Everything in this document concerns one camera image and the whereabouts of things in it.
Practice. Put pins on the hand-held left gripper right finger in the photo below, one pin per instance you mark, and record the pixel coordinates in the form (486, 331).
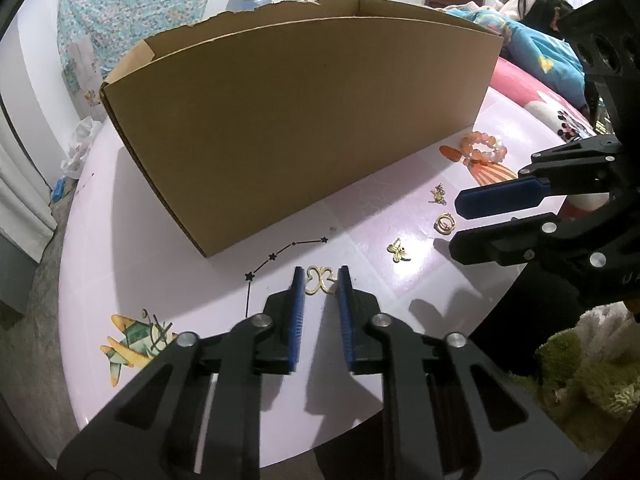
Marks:
(345, 320)

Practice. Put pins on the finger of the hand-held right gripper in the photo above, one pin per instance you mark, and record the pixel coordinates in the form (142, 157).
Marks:
(495, 245)
(500, 197)

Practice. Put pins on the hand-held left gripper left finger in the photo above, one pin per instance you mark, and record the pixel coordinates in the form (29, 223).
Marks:
(297, 320)

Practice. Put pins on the gold butterfly hair clip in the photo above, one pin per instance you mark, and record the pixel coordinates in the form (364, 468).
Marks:
(315, 274)

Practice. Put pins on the gold hoop earrings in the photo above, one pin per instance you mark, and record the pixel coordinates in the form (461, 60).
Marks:
(442, 219)

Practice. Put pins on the small dangling earring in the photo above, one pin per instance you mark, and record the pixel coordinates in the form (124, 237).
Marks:
(439, 195)

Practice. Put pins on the small gold butterfly charm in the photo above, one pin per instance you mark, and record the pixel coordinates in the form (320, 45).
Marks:
(398, 252)

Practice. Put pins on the brown cardboard box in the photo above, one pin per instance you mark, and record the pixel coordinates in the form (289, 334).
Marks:
(275, 135)

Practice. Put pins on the blue printed quilt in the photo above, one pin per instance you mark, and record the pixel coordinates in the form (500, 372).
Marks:
(545, 55)

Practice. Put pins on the pink printed blanket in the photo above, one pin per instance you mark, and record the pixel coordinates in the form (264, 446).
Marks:
(525, 90)

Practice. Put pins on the green fluffy cloth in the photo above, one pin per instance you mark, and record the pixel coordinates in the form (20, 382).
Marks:
(585, 375)

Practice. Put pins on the small blue packet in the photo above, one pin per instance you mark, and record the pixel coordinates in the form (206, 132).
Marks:
(58, 190)

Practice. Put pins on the white plastic bag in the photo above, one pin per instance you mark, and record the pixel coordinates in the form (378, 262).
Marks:
(82, 145)

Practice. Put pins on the grey cabinet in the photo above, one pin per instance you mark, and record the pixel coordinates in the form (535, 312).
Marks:
(12, 280)

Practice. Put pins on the white curtain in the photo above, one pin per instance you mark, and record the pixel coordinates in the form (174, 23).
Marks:
(20, 195)

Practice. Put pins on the teal floral cloth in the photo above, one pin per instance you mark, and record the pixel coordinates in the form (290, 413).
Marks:
(135, 5)

